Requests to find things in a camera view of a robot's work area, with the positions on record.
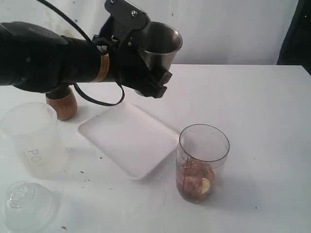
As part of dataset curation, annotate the clear measuring cup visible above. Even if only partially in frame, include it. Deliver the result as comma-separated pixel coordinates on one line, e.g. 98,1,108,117
176,124,230,203

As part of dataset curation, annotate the brown wooden cup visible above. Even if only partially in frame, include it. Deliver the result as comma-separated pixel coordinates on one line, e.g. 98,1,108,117
45,84,77,121

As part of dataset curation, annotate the black cable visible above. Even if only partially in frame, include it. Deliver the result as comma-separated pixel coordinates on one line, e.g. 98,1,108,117
36,0,126,107

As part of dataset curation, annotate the stainless steel cup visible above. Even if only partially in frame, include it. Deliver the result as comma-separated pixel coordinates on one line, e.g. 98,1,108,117
137,21,183,70

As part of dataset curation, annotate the translucent plastic POT container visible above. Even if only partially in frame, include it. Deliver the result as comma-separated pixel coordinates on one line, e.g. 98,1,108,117
0,102,68,179

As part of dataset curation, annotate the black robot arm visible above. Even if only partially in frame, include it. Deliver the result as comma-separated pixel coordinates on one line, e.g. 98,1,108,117
0,21,172,98

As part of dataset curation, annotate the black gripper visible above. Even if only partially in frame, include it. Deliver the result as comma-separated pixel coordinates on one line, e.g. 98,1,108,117
98,17,173,99

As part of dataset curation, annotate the clear dome lid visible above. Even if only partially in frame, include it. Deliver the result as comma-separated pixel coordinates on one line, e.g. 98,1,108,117
1,181,62,233

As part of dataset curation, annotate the white rectangular tray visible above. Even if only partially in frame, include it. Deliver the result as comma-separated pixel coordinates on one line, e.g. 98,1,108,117
77,102,178,180

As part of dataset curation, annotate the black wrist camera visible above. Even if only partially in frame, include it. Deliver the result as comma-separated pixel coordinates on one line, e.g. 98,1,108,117
104,0,150,30

